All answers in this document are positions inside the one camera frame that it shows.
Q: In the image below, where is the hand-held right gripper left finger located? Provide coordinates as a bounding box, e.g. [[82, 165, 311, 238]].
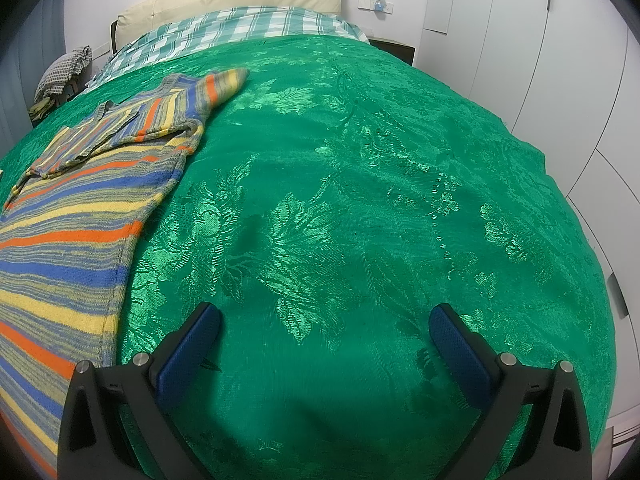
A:
[[57, 302, 222, 480]]

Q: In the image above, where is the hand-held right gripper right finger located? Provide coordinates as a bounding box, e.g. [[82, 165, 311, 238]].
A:
[[429, 302, 594, 480]]

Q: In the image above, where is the striped knit sweater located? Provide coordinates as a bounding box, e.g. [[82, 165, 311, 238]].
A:
[[0, 67, 251, 480]]

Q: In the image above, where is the green floral blanket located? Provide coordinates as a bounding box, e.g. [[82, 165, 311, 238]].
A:
[[0, 34, 617, 480]]

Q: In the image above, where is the olive folded cloth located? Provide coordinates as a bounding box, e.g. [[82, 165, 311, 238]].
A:
[[27, 97, 55, 122]]

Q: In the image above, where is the white wardrobe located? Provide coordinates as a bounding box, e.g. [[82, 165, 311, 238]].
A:
[[414, 0, 640, 443]]

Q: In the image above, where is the checkered cloth pile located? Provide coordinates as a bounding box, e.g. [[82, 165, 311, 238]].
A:
[[34, 45, 94, 107]]

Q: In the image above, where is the dark nightstand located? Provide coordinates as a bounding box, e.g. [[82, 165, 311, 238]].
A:
[[369, 37, 417, 67]]

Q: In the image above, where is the green plaid bed sheet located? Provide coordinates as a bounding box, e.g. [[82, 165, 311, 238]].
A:
[[90, 5, 372, 95]]

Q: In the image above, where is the grey curtain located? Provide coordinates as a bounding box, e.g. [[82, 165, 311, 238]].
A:
[[0, 0, 67, 147]]

